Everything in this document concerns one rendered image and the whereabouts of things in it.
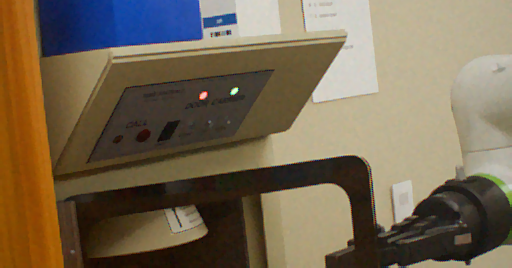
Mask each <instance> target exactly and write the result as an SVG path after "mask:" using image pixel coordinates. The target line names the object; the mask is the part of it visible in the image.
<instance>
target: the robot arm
mask: <svg viewBox="0 0 512 268"><path fill-rule="evenodd" d="M450 104H451V108H452V112H453V117H454V121H455V124H456V127H457V135H458V138H459V142H460V146H461V150H462V162H463V165H458V166H455V167H456V176H455V179H450V180H449V179H447V181H445V184H442V185H440V186H438V188H436V189H435V190H433V191H432V192H431V194H430V195H428V198H425V199H424V200H421V201H420V202H419V203H418V205H417V206H416V207H415V208H414V210H413V213H412V215H411V216H408V217H406V218H404V220H403V222H398V223H396V224H393V225H392V227H391V229H389V230H385V226H384V225H381V226H380V224H378V223H377V228H378V229H377V235H378V243H379V252H380V259H381V267H383V268H387V267H390V266H392V265H395V264H396V263H397V265H398V266H400V267H406V266H410V265H413V264H416V263H419V262H422V261H424V260H430V259H432V260H434V261H438V262H448V261H451V260H453V261H457V262H465V263H466V264H465V266H470V262H471V260H472V259H474V258H475V257H477V256H481V255H483V254H484V253H487V252H488V251H490V250H494V249H496V248H497V247H500V246H502V245H512V54H510V55H488V56H480V57H478V58H476V59H475V60H473V61H470V62H469V63H467V64H466V66H464V67H463V68H462V70H461V71H459V72H458V74H457V76H456V77H455V79H454V81H453V86H452V88H451V93H450Z"/></svg>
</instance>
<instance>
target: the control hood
mask: <svg viewBox="0 0 512 268"><path fill-rule="evenodd" d="M347 37H348V31H345V29H338V30H317V31H307V32H297V33H286V34H276V35H255V36H245V37H234V38H224V39H213V40H203V41H182V42H171V43H161V44H150V45H140V46H130V47H120V48H104V49H97V50H91V51H86V52H80V53H73V54H67V55H56V56H49V57H44V58H39V62H40V64H39V69H40V76H41V82H42V90H43V103H44V111H45V117H46V124H47V132H48V145H49V152H50V159H51V166H52V173H53V176H57V175H62V174H70V173H74V172H78V171H83V170H87V169H95V168H100V167H104V166H109V165H117V164H121V163H125V162H129V161H134V160H143V159H147V158H151V157H155V156H160V155H169V154H173V153H177V152H182V151H186V150H195V149H199V148H203V147H208V146H213V145H221V144H225V143H229V142H235V141H239V140H243V139H251V138H256V137H261V136H265V135H269V134H278V133H283V132H286V130H288V129H290V128H291V126H292V124H293V123H294V122H295V119H296V118H297V117H298V116H299V114H300V113H301V110H302V109H303V107H304V106H305V105H306V102H307V101H308V100H309V99H310V97H311V95H312V93H313V92H314V90H316V88H317V85H318V84H319V83H320V81H321V80H322V78H323V76H324V75H325V73H327V71H328V68H329V67H330V66H331V64H332V63H333V61H334V59H335V58H336V57H337V56H338V52H340V50H341V49H342V47H343V45H344V44H345V42H346V41H347ZM271 69H275V70H274V72H273V74H272V75H271V77H270V78H269V79H268V83H267V84H266V85H265V86H264V88H263V89H262V92H261V94H260V95H259V96H258V97H257V101H255V103H254V105H253V106H252V107H251V110H250V112H248V114H247V116H246V118H245V119H244V121H243V123H241V125H240V128H239V129H238V131H237V132H236V134H235V136H231V137H227V138H222V139H213V140H208V141H204V142H200V143H195V144H186V145H181V146H177V147H173V148H168V149H164V150H155V151H150V152H146V153H141V154H137V155H128V156H124V157H119V158H114V159H105V160H101V161H97V162H92V163H88V164H86V163H87V161H88V159H89V158H90V154H91V153H92V151H93V150H94V149H95V145H96V143H97V142H98V140H99V137H100V135H101V134H102V133H103V131H104V128H105V126H106V124H107V122H108V121H109V118H110V117H111V115H112V113H113V112H114V108H115V106H116V105H117V104H118V102H119V99H120V97H121V96H122V94H123V92H124V90H125V88H126V87H131V86H139V85H152V84H160V83H166V82H173V81H180V80H187V79H201V78H208V77H215V76H222V75H230V74H236V73H251V72H257V71H264V70H271Z"/></svg>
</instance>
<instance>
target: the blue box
mask: <svg viewBox="0 0 512 268"><path fill-rule="evenodd" d="M38 6H39V12H40V19H41V33H42V40H43V47H44V56H46V57H49V56H56V55H67V54H73V53H80V52H86V51H91V50H97V49H104V48H120V47H130V46H140V45H150V44H161V43H171V42H182V41H201V40H202V39H203V26H202V19H201V11H200V4H199V0H38Z"/></svg>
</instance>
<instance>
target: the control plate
mask: <svg viewBox="0 0 512 268"><path fill-rule="evenodd" d="M274 70H275V69H271V70H264V71H257V72H251V73H236V74H230V75H222V76H215V77H208V78H201V79H187V80H180V81H173V82H166V83H160V84H152V85H139V86H131V87H126V88H125V90H124V92H123V94H122V96H121V97H120V99H119V102H118V104H117V105H116V106H115V108H114V112H113V113H112V115H111V117H110V118H109V121H108V122H107V124H106V126H105V128H104V131H103V133H102V134H101V135H100V137H99V140H98V142H97V143H96V145H95V149H94V150H93V151H92V153H91V154H90V158H89V159H88V161H87V163H86V164H88V163H92V162H97V161H101V160H105V159H114V158H119V157H124V156H128V155H137V154H141V153H146V152H150V151H155V150H164V149H168V148H173V147H177V146H181V145H186V144H195V143H200V142H204V141H208V140H213V139H222V138H227V137H231V136H235V134H236V132H237V131H238V129H239V128H240V125H241V123H243V121H244V119H245V118H246V116H247V114H248V112H250V110H251V107H252V106H253V105H254V103H255V101H257V97H258V96H259V95H260V94H261V92H262V89H263V88H264V86H265V85H266V84H267V83H268V79H269V78H270V77H271V75H272V74H273V72H274ZM235 87H239V90H238V91H237V93H236V94H235V95H229V92H230V90H231V89H233V88H235ZM203 91H208V95H207V96H206V97H205V98H204V99H202V100H199V99H198V96H199V95H200V94H201V93H202V92H203ZM227 116H229V117H230V118H229V121H230V123H229V124H227V123H222V121H223V120H224V117H227ZM209 119H213V127H211V128H210V127H209V126H208V127H207V126H205V123H206V122H207V121H208V120H209ZM176 120H181V122H180V123H179V124H178V126H177V128H175V132H174V133H173V134H172V136H171V138H170V139H169V140H164V141H160V142H157V140H158V139H159V137H160V134H161V133H162V131H163V130H164V128H165V125H166V123H168V122H171V121H176ZM192 122H194V123H196V124H195V127H196V128H195V129H194V130H191V129H188V128H187V126H188V125H189V123H192ZM144 129H149V131H150V136H149V139H147V140H146V141H144V142H142V143H139V142H138V141H137V139H136V137H137V135H138V134H139V133H140V132H141V131H143V130H144ZM118 135H123V139H122V140H121V141H120V142H119V143H118V144H113V140H114V138H115V137H116V136H118Z"/></svg>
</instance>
